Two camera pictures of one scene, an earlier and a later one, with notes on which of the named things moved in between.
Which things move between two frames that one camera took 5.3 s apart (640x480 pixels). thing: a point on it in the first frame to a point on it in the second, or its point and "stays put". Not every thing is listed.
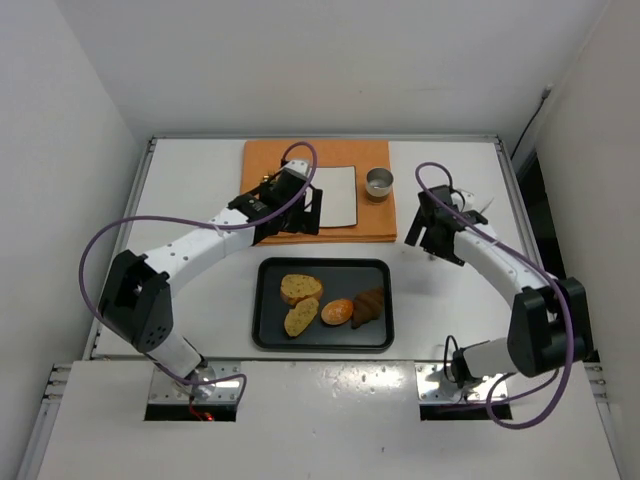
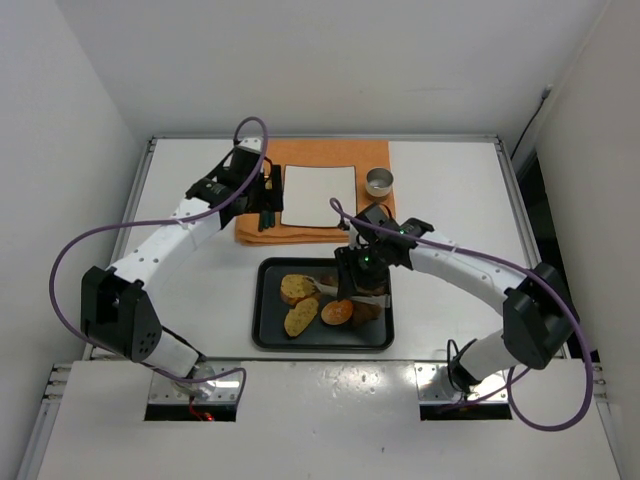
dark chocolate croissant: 367,306 stays put
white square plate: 338,207 stays put
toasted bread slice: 301,316 stays put
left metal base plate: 167,389 stays put
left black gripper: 302,210 to 272,197
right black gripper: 427,228 to 353,262
